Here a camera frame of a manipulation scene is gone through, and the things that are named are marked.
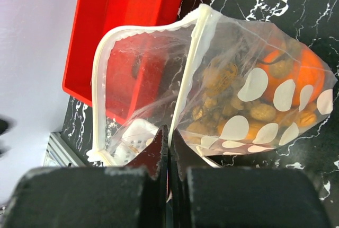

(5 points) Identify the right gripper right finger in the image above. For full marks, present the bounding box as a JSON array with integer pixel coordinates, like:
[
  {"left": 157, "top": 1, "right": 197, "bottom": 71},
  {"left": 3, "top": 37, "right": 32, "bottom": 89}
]
[{"left": 169, "top": 130, "right": 331, "bottom": 227}]

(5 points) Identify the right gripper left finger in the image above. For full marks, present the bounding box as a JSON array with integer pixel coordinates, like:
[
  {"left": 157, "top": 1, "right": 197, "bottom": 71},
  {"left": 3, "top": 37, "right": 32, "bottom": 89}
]
[{"left": 3, "top": 126, "right": 168, "bottom": 227}]

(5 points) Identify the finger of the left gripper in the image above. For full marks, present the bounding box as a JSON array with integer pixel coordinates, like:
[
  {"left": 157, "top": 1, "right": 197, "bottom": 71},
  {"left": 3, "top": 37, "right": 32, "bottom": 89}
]
[{"left": 0, "top": 116, "right": 16, "bottom": 156}]

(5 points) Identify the clear zip top bag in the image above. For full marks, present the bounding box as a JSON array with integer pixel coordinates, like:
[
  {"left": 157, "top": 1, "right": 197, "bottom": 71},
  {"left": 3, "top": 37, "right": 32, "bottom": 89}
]
[{"left": 87, "top": 4, "right": 337, "bottom": 166}]

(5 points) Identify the orange fake fruit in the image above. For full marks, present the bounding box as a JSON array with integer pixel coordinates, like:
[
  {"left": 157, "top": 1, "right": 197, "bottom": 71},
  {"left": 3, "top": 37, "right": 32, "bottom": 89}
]
[{"left": 257, "top": 49, "right": 325, "bottom": 106}]

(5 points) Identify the white perforated plastic basket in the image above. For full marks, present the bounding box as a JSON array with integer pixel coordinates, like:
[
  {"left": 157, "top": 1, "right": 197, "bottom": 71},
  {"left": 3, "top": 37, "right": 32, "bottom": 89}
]
[{"left": 107, "top": 119, "right": 158, "bottom": 166}]

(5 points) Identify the red plastic bin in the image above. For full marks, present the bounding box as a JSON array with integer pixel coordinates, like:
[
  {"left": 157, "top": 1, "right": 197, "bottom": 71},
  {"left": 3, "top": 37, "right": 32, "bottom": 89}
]
[{"left": 63, "top": 0, "right": 181, "bottom": 124}]

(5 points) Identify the aluminium frame rail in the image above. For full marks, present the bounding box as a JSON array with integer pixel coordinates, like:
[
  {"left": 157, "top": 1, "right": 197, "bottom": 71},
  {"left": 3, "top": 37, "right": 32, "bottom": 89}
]
[{"left": 43, "top": 132, "right": 86, "bottom": 167}]

